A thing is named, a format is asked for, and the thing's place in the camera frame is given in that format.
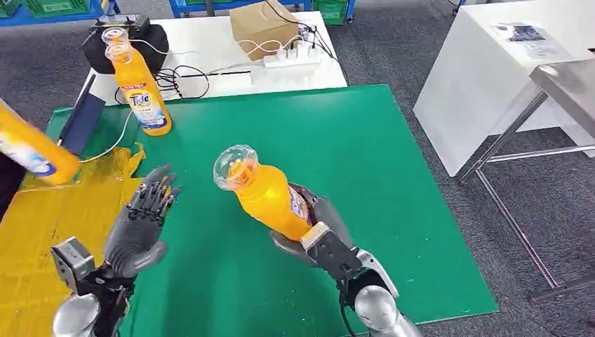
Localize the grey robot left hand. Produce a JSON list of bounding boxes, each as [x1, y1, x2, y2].
[[102, 163, 182, 279]]

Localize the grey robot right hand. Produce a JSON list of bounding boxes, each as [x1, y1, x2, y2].
[[269, 183, 359, 269]]

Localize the dark blue tablet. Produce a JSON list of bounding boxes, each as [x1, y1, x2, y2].
[[58, 72, 107, 157]]

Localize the green table mat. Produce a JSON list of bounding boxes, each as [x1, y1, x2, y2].
[[45, 84, 500, 337]]

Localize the yellow sheet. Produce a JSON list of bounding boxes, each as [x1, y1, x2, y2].
[[0, 143, 147, 337]]

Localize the white power strip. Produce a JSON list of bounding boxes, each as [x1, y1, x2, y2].
[[262, 41, 323, 70]]

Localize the thin black rod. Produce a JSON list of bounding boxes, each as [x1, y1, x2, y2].
[[175, 70, 253, 79]]

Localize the black bag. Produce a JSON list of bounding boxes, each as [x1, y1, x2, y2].
[[82, 22, 171, 76]]

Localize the brown cardboard box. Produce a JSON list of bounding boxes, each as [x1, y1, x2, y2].
[[229, 0, 301, 62]]

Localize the white cabinet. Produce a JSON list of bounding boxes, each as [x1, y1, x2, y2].
[[412, 0, 595, 178]]

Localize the white table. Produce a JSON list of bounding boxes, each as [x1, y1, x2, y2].
[[74, 11, 349, 107]]

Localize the black handheld device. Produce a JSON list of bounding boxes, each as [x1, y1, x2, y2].
[[90, 13, 152, 37]]

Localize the blue metal rack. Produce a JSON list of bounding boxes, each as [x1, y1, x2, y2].
[[0, 0, 123, 27], [168, 0, 359, 24]]

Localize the printed paper sheet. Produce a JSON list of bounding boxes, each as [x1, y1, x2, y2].
[[490, 22, 567, 61]]

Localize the steel table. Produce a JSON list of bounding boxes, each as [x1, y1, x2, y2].
[[457, 59, 595, 302]]

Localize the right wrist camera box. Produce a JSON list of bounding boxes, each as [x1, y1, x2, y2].
[[300, 221, 364, 283]]

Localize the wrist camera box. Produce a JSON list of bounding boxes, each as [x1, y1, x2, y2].
[[49, 237, 97, 296], [300, 221, 364, 283]]

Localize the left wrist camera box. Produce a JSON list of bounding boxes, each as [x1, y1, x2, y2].
[[49, 237, 97, 296]]

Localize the long white charging cable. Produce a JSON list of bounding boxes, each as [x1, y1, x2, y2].
[[78, 59, 267, 164]]

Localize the coiled black cable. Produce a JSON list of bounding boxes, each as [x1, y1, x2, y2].
[[113, 64, 211, 105]]

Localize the black plug cables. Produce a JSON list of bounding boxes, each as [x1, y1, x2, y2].
[[264, 0, 341, 64]]

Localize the looped white plug cable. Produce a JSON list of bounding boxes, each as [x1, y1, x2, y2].
[[236, 36, 304, 58]]

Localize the white cable on bag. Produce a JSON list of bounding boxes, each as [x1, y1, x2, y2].
[[129, 38, 172, 57]]

